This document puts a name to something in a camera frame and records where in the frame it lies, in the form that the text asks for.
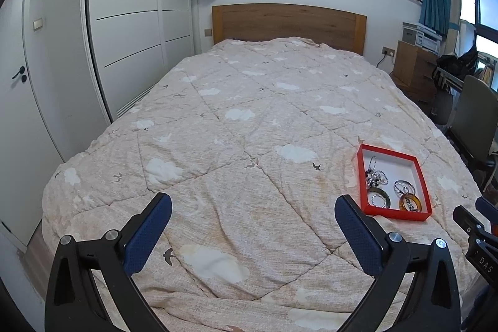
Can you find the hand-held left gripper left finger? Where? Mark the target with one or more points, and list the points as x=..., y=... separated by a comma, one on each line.
x=149, y=234

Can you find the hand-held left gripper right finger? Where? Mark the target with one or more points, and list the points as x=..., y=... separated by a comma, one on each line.
x=358, y=234

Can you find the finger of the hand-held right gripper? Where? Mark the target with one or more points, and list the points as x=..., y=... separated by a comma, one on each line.
x=469, y=221
x=488, y=209

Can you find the dark bangle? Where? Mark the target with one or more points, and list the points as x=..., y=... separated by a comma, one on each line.
x=371, y=199

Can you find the amber bangle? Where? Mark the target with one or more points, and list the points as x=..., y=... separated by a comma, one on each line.
x=401, y=204

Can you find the silver bangle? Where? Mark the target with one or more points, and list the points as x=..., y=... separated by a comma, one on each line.
x=397, y=186

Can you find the red-rimmed cardboard box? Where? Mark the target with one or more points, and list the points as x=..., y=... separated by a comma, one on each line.
x=404, y=170

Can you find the grey chair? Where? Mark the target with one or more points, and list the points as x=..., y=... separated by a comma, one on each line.
x=474, y=114

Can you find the beige cloud-print blanket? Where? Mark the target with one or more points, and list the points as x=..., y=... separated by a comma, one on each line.
x=241, y=129

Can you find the black bag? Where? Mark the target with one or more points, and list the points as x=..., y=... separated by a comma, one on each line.
x=459, y=61

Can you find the white door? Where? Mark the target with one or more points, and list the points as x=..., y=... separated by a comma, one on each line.
x=31, y=141

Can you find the wooden nightstand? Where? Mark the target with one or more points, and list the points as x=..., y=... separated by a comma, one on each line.
x=412, y=67

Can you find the white printer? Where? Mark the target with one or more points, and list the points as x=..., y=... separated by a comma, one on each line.
x=422, y=36

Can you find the white wardrobe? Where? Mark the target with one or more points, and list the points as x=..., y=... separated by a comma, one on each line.
x=128, y=24

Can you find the wooden headboard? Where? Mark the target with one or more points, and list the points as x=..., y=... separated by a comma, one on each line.
x=288, y=24

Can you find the wall socket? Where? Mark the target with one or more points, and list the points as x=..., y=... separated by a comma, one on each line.
x=388, y=51

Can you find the wall light switch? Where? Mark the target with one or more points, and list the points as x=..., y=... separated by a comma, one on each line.
x=38, y=24

